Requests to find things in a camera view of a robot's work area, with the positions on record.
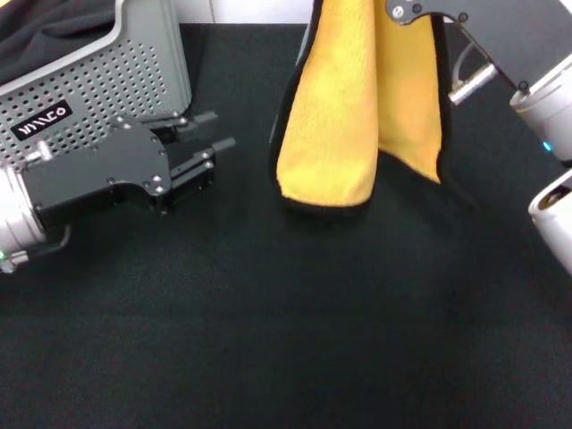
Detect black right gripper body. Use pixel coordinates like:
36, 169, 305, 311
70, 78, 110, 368
385, 0, 572, 94

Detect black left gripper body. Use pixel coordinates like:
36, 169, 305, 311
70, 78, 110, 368
21, 117, 174, 221

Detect yellow towel with black trim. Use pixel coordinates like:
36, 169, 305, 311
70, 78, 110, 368
266, 0, 453, 216

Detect grey perforated storage box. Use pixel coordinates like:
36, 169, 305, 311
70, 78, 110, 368
0, 0, 194, 173

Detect black cloth box liner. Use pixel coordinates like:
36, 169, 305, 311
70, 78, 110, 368
0, 0, 120, 85

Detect black tablecloth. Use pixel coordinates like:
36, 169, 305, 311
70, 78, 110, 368
0, 21, 572, 429

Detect silver right connector plug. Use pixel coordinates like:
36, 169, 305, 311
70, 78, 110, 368
448, 61, 498, 107

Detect thin right gripper cable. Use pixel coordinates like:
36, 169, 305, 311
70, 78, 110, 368
450, 38, 475, 87

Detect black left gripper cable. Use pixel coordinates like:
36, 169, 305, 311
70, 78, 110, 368
24, 222, 73, 264

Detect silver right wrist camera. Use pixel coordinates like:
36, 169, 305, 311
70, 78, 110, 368
527, 171, 572, 261

